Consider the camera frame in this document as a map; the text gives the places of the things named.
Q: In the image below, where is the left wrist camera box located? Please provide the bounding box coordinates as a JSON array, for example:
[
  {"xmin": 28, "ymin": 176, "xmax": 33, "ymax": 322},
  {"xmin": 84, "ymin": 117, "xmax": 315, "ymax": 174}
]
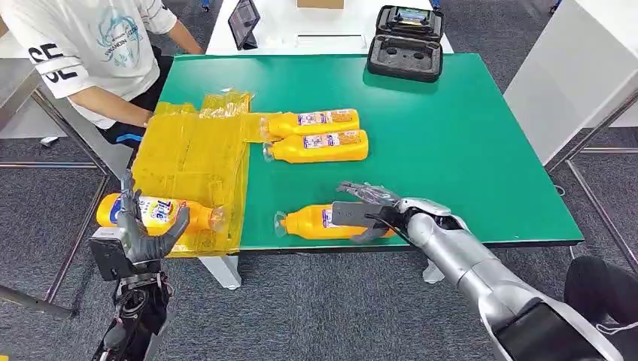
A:
[{"xmin": 88, "ymin": 226, "xmax": 134, "ymax": 283}]

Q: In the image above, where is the cardboard box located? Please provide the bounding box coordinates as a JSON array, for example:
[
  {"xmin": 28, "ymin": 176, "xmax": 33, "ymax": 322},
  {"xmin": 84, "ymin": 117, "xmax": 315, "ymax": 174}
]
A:
[{"xmin": 297, "ymin": 0, "xmax": 345, "ymax": 11}]

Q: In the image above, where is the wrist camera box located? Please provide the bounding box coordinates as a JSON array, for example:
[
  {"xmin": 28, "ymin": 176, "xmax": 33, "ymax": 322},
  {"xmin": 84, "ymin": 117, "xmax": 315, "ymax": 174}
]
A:
[
  {"xmin": 88, "ymin": 226, "xmax": 134, "ymax": 283},
  {"xmin": 331, "ymin": 201, "xmax": 395, "ymax": 228}
]

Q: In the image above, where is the grey desk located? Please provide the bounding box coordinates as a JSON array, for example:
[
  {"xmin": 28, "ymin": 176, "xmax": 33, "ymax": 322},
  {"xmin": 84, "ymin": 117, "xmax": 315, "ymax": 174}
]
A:
[{"xmin": 0, "ymin": 29, "xmax": 133, "ymax": 181}]

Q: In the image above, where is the white table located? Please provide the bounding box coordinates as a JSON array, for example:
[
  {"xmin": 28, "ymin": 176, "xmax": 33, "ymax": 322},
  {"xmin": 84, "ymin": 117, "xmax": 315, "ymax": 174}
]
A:
[{"xmin": 205, "ymin": 0, "xmax": 454, "ymax": 56}]

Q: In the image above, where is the handheld device with screen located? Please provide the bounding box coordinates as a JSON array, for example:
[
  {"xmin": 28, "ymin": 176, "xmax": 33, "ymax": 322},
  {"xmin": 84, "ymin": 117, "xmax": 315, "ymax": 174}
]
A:
[{"xmin": 390, "ymin": 7, "xmax": 433, "ymax": 28}]

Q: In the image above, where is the open black carrying case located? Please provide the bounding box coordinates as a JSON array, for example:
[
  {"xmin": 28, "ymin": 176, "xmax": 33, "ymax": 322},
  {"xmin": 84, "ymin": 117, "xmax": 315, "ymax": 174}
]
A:
[{"xmin": 367, "ymin": 5, "xmax": 445, "ymax": 83}]

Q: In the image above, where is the orange drink bottle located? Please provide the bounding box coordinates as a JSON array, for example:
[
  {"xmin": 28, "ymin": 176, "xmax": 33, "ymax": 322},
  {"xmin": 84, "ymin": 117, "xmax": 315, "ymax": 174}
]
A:
[
  {"xmin": 259, "ymin": 108, "xmax": 361, "ymax": 142},
  {"xmin": 96, "ymin": 193, "xmax": 226, "ymax": 236},
  {"xmin": 263, "ymin": 129, "xmax": 370, "ymax": 164},
  {"xmin": 274, "ymin": 204, "xmax": 397, "ymax": 241}
]

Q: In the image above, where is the black tablet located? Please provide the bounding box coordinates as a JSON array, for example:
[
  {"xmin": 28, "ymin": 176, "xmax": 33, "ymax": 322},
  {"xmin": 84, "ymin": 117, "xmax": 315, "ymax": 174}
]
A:
[{"xmin": 228, "ymin": 0, "xmax": 261, "ymax": 51}]

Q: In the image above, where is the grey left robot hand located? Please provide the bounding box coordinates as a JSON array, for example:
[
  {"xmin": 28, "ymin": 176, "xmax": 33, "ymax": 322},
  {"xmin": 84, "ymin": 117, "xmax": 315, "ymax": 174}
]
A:
[{"xmin": 119, "ymin": 169, "xmax": 191, "ymax": 274}]

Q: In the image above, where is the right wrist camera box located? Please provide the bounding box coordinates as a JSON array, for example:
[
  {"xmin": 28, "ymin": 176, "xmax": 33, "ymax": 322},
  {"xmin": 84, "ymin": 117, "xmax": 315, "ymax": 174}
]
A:
[{"xmin": 331, "ymin": 201, "xmax": 395, "ymax": 228}]

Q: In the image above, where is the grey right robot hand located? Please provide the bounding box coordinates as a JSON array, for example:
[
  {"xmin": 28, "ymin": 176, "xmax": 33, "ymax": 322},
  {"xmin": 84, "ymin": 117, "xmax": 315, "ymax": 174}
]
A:
[{"xmin": 336, "ymin": 180, "xmax": 409, "ymax": 245}]

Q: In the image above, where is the white table leg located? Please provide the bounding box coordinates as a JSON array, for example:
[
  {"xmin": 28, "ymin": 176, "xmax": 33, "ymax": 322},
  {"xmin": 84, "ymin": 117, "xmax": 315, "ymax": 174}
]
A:
[
  {"xmin": 422, "ymin": 259, "xmax": 445, "ymax": 285},
  {"xmin": 199, "ymin": 255, "xmax": 243, "ymax": 291}
]

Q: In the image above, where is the person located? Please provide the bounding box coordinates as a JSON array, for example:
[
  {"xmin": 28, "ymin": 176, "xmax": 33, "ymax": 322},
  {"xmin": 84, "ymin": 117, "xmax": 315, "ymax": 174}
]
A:
[{"xmin": 0, "ymin": 0, "xmax": 205, "ymax": 150}]

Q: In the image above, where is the white desk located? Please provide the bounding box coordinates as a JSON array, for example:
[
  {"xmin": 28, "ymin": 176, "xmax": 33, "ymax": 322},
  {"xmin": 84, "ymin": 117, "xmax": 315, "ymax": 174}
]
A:
[{"xmin": 503, "ymin": 0, "xmax": 638, "ymax": 165}]

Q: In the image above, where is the green table mat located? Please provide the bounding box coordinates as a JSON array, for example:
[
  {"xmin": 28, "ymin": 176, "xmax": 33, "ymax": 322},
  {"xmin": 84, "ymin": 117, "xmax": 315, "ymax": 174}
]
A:
[{"xmin": 158, "ymin": 53, "xmax": 585, "ymax": 252}]

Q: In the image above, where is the yellow plastic sheet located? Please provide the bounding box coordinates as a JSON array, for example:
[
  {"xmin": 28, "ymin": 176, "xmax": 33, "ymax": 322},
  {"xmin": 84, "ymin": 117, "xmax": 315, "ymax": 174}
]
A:
[{"xmin": 128, "ymin": 89, "xmax": 270, "ymax": 259}]

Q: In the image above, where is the steel desk frame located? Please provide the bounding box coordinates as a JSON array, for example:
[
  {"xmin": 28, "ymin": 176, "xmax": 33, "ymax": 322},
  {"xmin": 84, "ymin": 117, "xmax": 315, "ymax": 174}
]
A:
[
  {"xmin": 545, "ymin": 92, "xmax": 638, "ymax": 275},
  {"xmin": 0, "ymin": 89, "xmax": 111, "ymax": 320}
]

